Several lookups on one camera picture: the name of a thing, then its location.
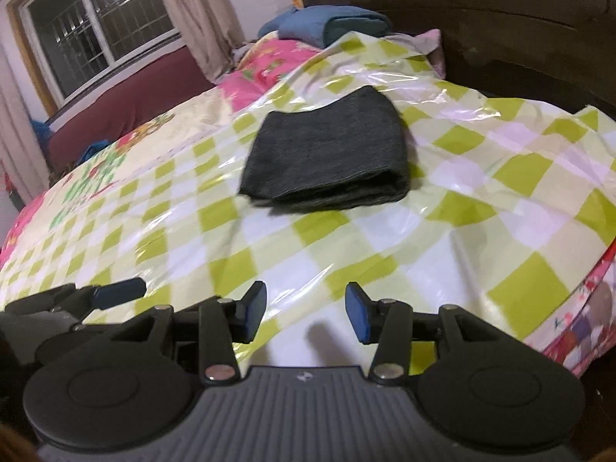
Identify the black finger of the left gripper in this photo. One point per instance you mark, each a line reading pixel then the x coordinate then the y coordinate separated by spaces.
pixel 118 293

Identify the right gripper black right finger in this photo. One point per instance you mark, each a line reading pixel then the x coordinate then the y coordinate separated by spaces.
pixel 393 326

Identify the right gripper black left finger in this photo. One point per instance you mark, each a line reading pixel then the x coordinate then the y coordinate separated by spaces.
pixel 164 346

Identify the dark grey knitted pants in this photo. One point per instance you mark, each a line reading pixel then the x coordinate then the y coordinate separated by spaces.
pixel 351 152

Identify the green checkered plastic sheet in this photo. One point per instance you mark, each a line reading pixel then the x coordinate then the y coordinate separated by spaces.
pixel 337 226

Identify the barred window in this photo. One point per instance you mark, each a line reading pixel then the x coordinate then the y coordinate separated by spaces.
pixel 70 47

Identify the blue folded blanket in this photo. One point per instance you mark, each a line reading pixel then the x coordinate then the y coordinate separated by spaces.
pixel 321 25

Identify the dark wooden headboard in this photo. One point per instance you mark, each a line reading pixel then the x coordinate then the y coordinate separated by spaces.
pixel 558 51

